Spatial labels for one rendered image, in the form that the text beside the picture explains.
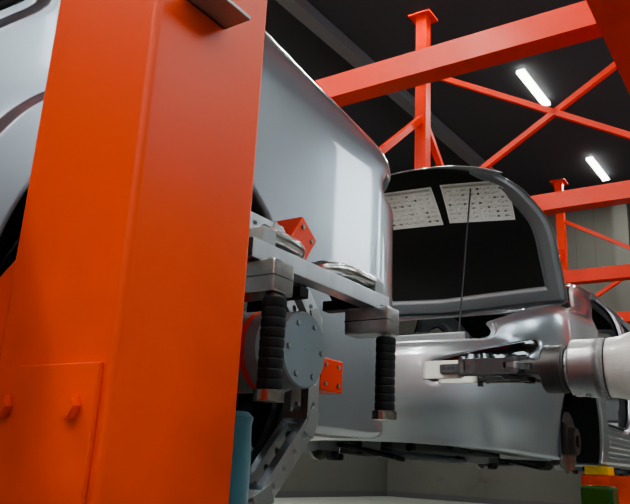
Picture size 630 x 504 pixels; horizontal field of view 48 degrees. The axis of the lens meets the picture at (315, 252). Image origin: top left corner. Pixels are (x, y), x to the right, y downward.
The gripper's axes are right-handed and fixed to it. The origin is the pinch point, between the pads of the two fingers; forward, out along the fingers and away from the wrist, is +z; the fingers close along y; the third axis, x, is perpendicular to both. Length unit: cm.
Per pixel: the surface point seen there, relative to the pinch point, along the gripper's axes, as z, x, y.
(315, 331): 18.0, 5.6, -14.3
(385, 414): 10.8, -7.2, -2.0
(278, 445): 36.7, -12.9, 2.6
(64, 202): 5, 6, -76
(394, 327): 10.5, 8.4, 0.3
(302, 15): 437, 552, 544
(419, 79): 141, 240, 283
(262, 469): 36.7, -17.5, -2.1
